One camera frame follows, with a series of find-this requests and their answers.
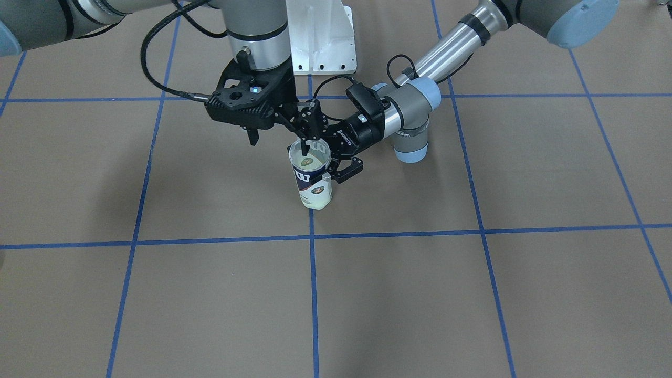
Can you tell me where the white tennis ball can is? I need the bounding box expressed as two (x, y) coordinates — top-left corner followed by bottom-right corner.
(288, 139), (333, 210)

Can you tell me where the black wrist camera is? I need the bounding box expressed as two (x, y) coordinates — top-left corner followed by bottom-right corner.
(205, 66), (296, 130)
(345, 83), (385, 123)

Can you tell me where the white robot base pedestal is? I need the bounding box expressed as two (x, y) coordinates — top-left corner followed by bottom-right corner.
(286, 1), (358, 75)

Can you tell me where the yellow tennis ball number three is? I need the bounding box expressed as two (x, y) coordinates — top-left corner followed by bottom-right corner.
(292, 153), (326, 172)

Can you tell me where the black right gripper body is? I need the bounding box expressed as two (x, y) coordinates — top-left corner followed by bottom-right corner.
(231, 58), (296, 131)

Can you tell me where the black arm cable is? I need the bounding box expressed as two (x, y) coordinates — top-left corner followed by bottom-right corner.
(312, 55), (473, 113)
(140, 0), (226, 101)

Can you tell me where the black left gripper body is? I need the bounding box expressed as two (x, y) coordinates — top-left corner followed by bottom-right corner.
(325, 114), (385, 155)

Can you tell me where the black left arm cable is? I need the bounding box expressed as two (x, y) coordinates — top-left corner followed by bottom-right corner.
(312, 55), (473, 113)

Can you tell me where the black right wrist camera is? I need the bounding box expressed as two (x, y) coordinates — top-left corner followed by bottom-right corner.
(205, 66), (296, 130)

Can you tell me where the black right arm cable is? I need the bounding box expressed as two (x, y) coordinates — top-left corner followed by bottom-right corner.
(140, 0), (226, 101)

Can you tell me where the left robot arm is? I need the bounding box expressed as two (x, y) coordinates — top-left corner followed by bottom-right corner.
(322, 1), (619, 183)

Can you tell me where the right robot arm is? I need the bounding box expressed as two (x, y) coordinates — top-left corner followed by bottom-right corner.
(2, 1), (324, 154)

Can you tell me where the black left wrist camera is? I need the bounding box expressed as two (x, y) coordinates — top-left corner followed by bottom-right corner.
(345, 83), (385, 123)

